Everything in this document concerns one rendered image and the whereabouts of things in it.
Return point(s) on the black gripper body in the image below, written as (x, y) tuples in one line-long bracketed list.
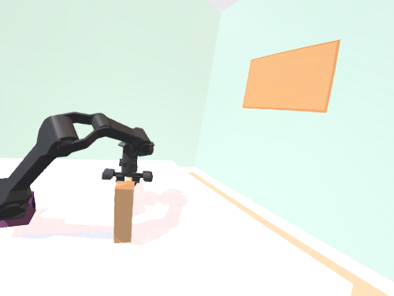
[(128, 169)]

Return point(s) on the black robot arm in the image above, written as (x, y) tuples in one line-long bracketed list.
[(57, 137)]

